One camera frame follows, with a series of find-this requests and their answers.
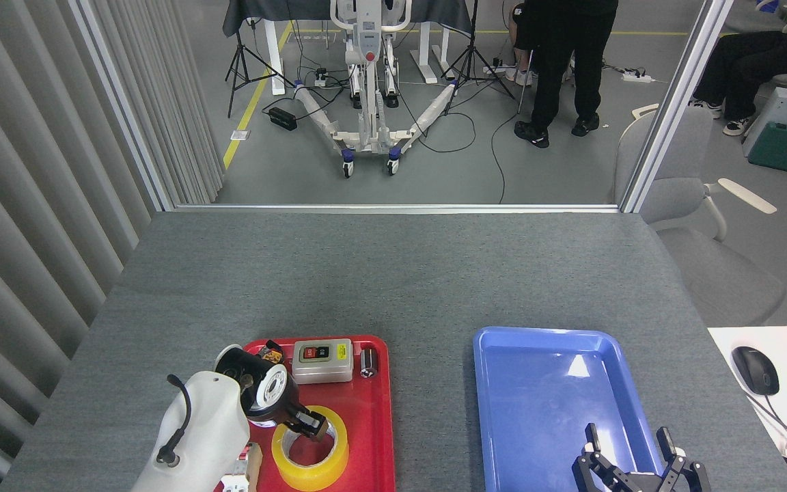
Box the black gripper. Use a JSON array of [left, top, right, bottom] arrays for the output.
[[247, 392, 331, 439], [572, 423, 709, 492]]

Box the yellow tape roll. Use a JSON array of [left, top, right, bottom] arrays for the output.
[[271, 405, 350, 492]]

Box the red plastic tray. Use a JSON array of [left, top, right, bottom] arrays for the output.
[[213, 335, 396, 492]]

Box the white circuit breaker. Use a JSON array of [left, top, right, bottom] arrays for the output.
[[221, 441, 263, 492]]

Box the blue plastic tray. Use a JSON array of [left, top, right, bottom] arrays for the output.
[[472, 326, 669, 492]]

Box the black computer mouse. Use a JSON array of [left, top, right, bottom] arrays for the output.
[[731, 346, 781, 397]]

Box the grey office chair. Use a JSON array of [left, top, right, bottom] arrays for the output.
[[613, 104, 787, 327]]

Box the black power adapter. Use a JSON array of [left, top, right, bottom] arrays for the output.
[[268, 107, 299, 132]]

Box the white stand on wheels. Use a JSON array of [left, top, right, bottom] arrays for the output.
[[293, 0, 460, 180]]

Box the grey pleated curtain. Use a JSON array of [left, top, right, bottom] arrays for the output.
[[0, 0, 225, 492]]

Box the black tripod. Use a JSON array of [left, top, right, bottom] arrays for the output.
[[225, 17, 297, 119], [440, 0, 519, 116]]

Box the person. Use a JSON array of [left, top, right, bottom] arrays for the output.
[[691, 0, 787, 137], [505, 3, 536, 87], [514, 0, 619, 149]]

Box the grey switch box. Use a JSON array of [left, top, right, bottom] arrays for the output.
[[291, 338, 355, 385]]

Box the silver frame rail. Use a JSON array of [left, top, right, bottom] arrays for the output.
[[174, 203, 621, 215]]

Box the black floor cable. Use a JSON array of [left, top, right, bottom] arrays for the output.
[[488, 111, 519, 205]]

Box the silver frame post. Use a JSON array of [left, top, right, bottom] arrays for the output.
[[69, 0, 177, 213], [617, 0, 736, 215]]

